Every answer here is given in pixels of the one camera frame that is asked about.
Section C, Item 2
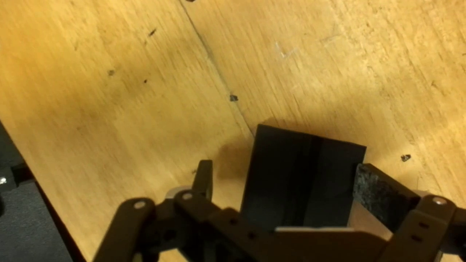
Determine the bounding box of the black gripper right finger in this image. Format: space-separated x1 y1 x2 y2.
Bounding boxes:
352 162 466 262

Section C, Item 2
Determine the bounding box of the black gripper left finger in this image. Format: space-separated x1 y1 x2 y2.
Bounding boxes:
91 158 253 262

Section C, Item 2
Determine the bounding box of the black grooved track piece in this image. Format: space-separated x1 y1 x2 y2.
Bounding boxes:
238 122 368 229

